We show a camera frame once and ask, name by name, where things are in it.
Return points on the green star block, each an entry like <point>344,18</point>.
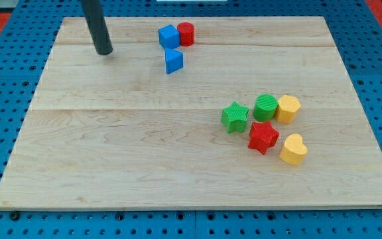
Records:
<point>234,117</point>

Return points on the blue triangle block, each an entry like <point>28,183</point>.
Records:
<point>174,60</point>

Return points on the red star block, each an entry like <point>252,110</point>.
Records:
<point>262,136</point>

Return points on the green cylinder block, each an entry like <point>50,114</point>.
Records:
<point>265,107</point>

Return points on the light wooden board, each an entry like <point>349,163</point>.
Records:
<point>117,133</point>

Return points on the blue cube block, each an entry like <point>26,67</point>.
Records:
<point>169,37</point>

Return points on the red cylinder block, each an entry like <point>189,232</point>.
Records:
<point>186,31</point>

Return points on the yellow hexagon block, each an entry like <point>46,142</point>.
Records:
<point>287,109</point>

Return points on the yellow heart block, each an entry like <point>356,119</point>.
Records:
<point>294,150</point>

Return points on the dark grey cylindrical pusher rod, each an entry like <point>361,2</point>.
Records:
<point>95,20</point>

